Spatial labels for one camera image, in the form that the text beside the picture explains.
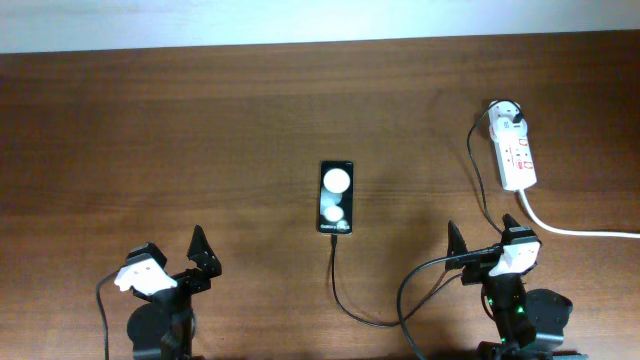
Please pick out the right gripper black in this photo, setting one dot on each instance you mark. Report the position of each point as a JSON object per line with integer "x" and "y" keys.
{"x": 477, "y": 268}

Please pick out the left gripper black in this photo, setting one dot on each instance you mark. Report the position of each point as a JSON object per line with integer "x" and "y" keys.
{"x": 205, "y": 260}

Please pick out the white power strip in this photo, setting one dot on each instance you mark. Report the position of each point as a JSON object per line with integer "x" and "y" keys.
{"x": 514, "y": 159}

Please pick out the black smartphone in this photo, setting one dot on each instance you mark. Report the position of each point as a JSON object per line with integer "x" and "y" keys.
{"x": 336, "y": 197}

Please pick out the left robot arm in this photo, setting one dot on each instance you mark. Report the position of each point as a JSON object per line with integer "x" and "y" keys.
{"x": 164, "y": 327}

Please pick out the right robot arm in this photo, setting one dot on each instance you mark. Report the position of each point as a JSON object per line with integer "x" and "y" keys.
{"x": 530, "y": 323}

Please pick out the white wall charger plug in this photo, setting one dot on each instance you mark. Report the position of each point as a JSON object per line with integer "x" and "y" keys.
{"x": 505, "y": 115}

